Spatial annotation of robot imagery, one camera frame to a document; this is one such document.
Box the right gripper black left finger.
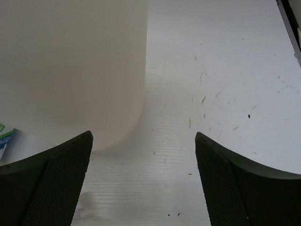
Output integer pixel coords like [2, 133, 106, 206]
[0, 131, 93, 226]

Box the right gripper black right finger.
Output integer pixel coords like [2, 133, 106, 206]
[195, 132, 301, 226]

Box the white plastic bin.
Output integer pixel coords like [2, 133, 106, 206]
[0, 0, 148, 163]

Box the aluminium table frame rail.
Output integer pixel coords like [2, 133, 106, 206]
[276, 0, 301, 64]

